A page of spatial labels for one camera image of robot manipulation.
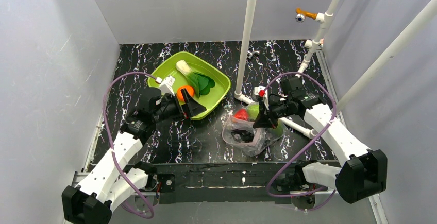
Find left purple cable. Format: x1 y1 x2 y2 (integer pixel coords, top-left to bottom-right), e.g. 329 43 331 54
102 72 161 220

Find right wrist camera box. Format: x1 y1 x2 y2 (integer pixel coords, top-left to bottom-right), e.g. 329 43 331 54
253 86 269 110

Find clear zip top bag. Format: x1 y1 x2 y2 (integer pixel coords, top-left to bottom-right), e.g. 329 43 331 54
222 103 286 157

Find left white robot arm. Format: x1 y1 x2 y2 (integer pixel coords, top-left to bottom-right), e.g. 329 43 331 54
61 87 206 223

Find green fake apple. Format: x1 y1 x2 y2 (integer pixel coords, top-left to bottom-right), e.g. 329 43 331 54
246 102 259 122

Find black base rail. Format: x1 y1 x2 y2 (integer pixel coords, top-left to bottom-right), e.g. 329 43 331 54
124 161 345 204

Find red fake fruit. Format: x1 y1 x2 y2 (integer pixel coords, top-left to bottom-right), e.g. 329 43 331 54
233 108 249 121

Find orange green fake mango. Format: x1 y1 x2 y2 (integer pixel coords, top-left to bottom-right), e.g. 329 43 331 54
271 120 284 139

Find white PVC pipe frame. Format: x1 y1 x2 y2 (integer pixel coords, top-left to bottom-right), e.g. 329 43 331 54
233 0 437 140

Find orange fake fruit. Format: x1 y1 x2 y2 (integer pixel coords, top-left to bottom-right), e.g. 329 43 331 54
176 85 195 102

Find fake purple grapes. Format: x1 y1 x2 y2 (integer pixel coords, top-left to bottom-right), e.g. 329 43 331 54
231 129 255 144

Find orange faucet handle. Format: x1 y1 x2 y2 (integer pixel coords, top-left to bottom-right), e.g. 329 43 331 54
295 7 317 23

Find lime green plastic tray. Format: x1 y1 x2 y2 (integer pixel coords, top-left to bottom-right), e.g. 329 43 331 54
152 51 231 120

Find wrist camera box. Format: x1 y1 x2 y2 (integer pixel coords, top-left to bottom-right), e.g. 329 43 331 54
253 86 269 110
155 75 176 95

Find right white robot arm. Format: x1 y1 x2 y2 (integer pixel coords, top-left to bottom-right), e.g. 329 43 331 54
253 76 388 203

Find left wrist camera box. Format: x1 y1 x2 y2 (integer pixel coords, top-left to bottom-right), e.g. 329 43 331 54
155 75 176 95

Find small metal fitting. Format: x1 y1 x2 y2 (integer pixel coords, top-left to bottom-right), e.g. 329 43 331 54
246 50 260 61

